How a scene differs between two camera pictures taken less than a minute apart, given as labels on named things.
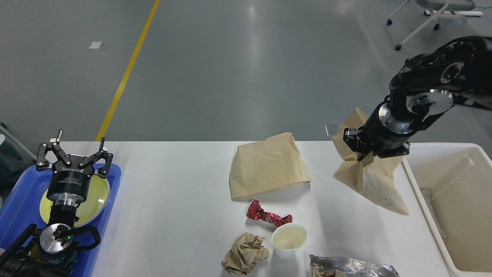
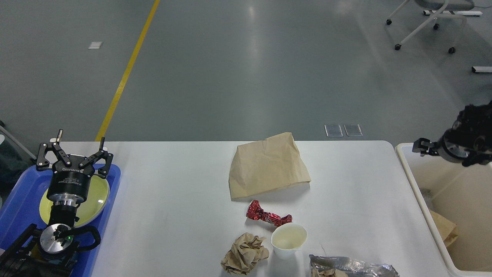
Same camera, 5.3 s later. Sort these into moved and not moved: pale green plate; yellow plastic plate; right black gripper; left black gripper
Moved: right black gripper
Not moved: left black gripper; yellow plastic plate; pale green plate
